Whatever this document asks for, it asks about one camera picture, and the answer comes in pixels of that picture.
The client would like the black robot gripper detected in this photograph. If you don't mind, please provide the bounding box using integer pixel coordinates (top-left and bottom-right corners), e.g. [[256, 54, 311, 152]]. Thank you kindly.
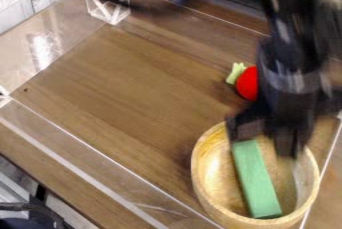
[[224, 62, 342, 159]]

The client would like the green rectangular block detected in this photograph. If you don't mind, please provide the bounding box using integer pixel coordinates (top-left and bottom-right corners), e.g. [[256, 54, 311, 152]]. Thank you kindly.
[[231, 140, 281, 219]]

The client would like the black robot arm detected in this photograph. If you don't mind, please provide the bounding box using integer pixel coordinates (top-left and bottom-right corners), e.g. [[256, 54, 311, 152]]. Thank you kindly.
[[172, 0, 342, 157]]

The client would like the brown wooden bowl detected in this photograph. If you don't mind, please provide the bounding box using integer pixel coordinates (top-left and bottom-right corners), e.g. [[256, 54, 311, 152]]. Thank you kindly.
[[191, 123, 319, 229]]

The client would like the red plush strawberry toy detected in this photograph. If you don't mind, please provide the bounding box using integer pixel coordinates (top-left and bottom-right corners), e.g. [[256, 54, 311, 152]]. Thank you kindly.
[[225, 63, 257, 102]]

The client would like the black clamp under table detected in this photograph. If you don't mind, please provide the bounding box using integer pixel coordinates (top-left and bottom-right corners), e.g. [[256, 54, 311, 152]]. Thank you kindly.
[[28, 185, 74, 229]]

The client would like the clear acrylic table barrier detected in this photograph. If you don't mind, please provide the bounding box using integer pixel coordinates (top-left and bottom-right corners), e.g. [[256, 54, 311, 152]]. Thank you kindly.
[[0, 0, 336, 229]]

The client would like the clear acrylic corner bracket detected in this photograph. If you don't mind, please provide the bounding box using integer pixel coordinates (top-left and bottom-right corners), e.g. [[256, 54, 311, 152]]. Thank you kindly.
[[85, 0, 130, 25]]

